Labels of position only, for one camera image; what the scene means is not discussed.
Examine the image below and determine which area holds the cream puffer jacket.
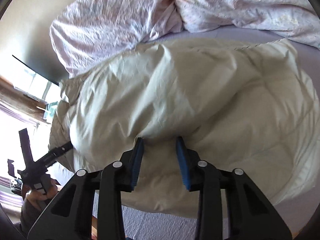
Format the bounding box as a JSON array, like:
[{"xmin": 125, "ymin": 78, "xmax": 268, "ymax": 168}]
[{"xmin": 48, "ymin": 37, "xmax": 320, "ymax": 212}]

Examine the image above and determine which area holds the person's left hand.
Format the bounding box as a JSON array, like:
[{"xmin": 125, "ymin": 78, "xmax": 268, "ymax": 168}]
[{"xmin": 26, "ymin": 179, "xmax": 60, "ymax": 205}]

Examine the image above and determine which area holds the window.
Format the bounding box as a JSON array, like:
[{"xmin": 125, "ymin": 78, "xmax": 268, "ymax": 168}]
[{"xmin": 1, "ymin": 55, "xmax": 60, "ymax": 178}]

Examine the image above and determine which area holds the pink floral pillow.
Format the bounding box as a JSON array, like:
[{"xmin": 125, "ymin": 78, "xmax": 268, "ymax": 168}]
[{"xmin": 49, "ymin": 0, "xmax": 183, "ymax": 77}]

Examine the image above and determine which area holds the pink floral duvet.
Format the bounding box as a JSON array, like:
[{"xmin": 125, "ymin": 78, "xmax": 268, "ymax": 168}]
[{"xmin": 173, "ymin": 0, "xmax": 319, "ymax": 48}]

